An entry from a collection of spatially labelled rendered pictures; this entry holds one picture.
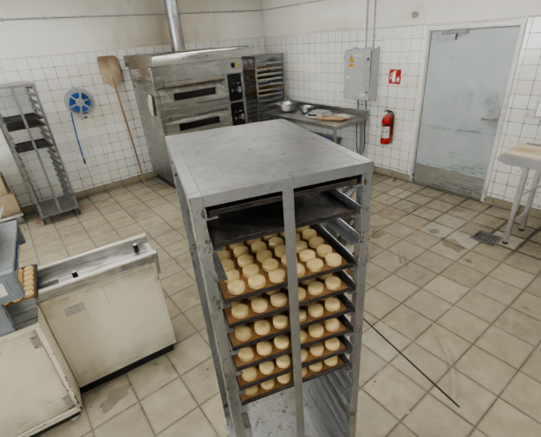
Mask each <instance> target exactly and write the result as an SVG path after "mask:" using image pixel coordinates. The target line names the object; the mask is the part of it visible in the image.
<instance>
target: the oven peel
mask: <svg viewBox="0 0 541 437"><path fill-rule="evenodd" d="M97 62H98V65H99V68H100V71H101V76H102V80H103V81H104V82H105V83H107V84H108V85H110V86H112V87H114V88H115V91H116V94H117V96H118V100H119V103H120V105H121V110H122V113H123V116H124V119H125V122H126V124H127V130H128V132H129V135H130V139H131V141H132V144H133V148H134V152H135V156H136V159H137V162H138V165H139V168H140V173H141V177H142V179H143V183H144V186H145V185H146V182H145V179H144V176H143V172H142V170H141V166H140V161H139V158H138V155H137V152H136V149H135V145H134V141H133V137H132V135H131V132H130V128H129V125H128V123H127V117H126V115H125V112H124V109H123V106H122V103H121V98H120V96H119V92H118V89H117V87H118V85H119V84H120V83H121V81H122V79H123V77H122V74H121V69H120V66H119V63H118V60H117V58H116V56H114V55H106V56H99V57H98V58H97Z"/></svg>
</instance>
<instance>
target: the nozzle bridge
mask: <svg viewBox="0 0 541 437"><path fill-rule="evenodd" d="M16 241H17V242H18V250H17V260H16V245H17V243H16ZM23 244H26V239H25V237H24V235H23V232H22V230H21V228H20V226H19V224H18V222H17V220H13V221H10V222H6V223H2V224H0V337H1V336H5V335H8V334H9V333H12V332H15V331H16V325H15V324H14V323H13V321H12V319H11V317H10V315H9V313H8V311H7V310H6V308H5V307H4V304H5V303H9V302H11V301H14V300H17V299H19V298H22V297H25V290H24V288H23V287H22V285H21V283H20V281H19V279H18V273H19V256H20V245H23ZM15 260H16V261H17V264H16V267H15V263H16V261H15ZM15 268H16V270H15Z"/></svg>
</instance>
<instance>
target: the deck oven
mask: <svg viewBox="0 0 541 437"><path fill-rule="evenodd" d="M247 55H251V52H250V47H249V45H248V46H231V47H214V48H203V49H187V50H184V51H173V52H172V51H167V52H158V53H149V54H139V55H124V56H123V59H124V63H125V66H126V67H128V70H129V74H130V77H131V81H132V84H133V88H134V95H135V99H136V102H137V106H138V109H139V113H140V119H141V124H142V127H143V131H144V135H145V138H146V142H147V149H148V152H149V156H150V160H151V163H152V167H153V171H154V172H155V173H157V176H158V178H159V179H161V180H163V181H164V182H166V183H167V184H168V185H170V186H172V187H173V188H175V189H176V186H175V183H174V178H173V171H172V167H171V162H170V159H169V154H168V150H167V146H166V139H165V136H169V135H175V134H186V133H192V132H198V131H204V130H209V129H215V128H221V127H232V126H237V125H244V124H248V121H247V113H246V104H245V95H244V78H243V72H241V71H243V70H242V62H241V57H243V56H247ZM150 89H151V91H152V93H151V94H150ZM148 95H151V96H152V97H153V98H152V100H153V109H154V116H152V114H151V112H150V109H149V107H148Z"/></svg>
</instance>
